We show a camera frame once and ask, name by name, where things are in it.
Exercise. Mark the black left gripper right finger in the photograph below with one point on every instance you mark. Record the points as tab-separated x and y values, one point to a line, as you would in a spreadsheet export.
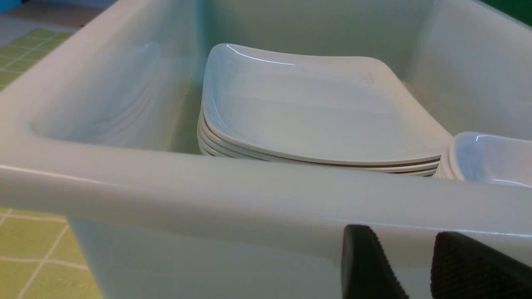
464	268

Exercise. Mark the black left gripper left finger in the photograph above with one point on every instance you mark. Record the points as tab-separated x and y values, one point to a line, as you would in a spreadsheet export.
365	270

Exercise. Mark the stack of white small bowls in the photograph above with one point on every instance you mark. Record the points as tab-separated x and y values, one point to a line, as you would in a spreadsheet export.
491	159

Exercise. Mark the stack of white square plates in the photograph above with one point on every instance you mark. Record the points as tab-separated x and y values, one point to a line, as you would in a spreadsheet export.
343	111

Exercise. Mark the large white plastic tub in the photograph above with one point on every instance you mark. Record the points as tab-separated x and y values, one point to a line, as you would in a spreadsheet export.
104	131

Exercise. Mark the green checkered table mat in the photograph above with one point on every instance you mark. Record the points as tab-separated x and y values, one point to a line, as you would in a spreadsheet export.
40	258

